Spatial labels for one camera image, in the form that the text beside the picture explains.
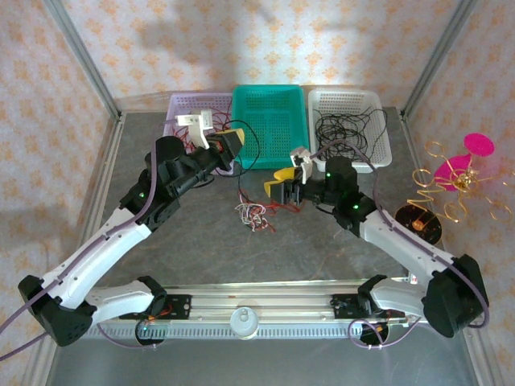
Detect green plastic basket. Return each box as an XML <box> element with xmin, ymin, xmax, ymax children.
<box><xmin>230</xmin><ymin>84</ymin><xmax>311</xmax><ymax>171</ymax></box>

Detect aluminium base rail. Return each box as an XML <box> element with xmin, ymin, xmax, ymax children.
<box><xmin>91</xmin><ymin>277</ymin><xmax>424</xmax><ymax>327</ymax></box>

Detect red cable bundle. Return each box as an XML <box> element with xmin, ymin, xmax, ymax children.
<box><xmin>170</xmin><ymin>105</ymin><xmax>233</xmax><ymax>150</ymax></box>

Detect grey slotted cable duct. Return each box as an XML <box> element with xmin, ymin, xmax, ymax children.
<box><xmin>60</xmin><ymin>322</ymin><xmax>443</xmax><ymax>340</ymax></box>

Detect round grey knob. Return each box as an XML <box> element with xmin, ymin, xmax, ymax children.
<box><xmin>229</xmin><ymin>306</ymin><xmax>261</xmax><ymax>343</ymax></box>

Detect white plastic basket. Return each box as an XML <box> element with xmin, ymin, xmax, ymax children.
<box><xmin>307</xmin><ymin>87</ymin><xmax>393</xmax><ymax>175</ymax></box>

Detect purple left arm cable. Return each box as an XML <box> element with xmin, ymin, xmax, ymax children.
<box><xmin>0</xmin><ymin>117</ymin><xmax>179</xmax><ymax>351</ymax></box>

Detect black round disc gold rim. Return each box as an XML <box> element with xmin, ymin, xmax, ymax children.
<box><xmin>393</xmin><ymin>203</ymin><xmax>443</xmax><ymax>247</ymax></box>

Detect gold wire ornament pink discs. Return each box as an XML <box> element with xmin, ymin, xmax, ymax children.
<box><xmin>406</xmin><ymin>132</ymin><xmax>515</xmax><ymax>224</ymax></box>

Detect aluminium frame post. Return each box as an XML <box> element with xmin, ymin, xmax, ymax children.
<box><xmin>401</xmin><ymin>0</ymin><xmax>482</xmax><ymax>120</ymax></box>
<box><xmin>42</xmin><ymin>0</ymin><xmax>124</xmax><ymax>122</ymax></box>

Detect white cable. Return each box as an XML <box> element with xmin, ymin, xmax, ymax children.
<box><xmin>234</xmin><ymin>202</ymin><xmax>271</xmax><ymax>234</ymax></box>

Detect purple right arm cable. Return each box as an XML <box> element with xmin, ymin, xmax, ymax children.
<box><xmin>307</xmin><ymin>138</ymin><xmax>492</xmax><ymax>351</ymax></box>

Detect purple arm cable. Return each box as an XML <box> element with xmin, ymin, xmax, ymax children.
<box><xmin>307</xmin><ymin>138</ymin><xmax>492</xmax><ymax>351</ymax></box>
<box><xmin>0</xmin><ymin>117</ymin><xmax>179</xmax><ymax>351</ymax></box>

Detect black cable bundle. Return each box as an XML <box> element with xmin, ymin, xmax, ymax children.
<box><xmin>313</xmin><ymin>107</ymin><xmax>389</xmax><ymax>164</ymax></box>

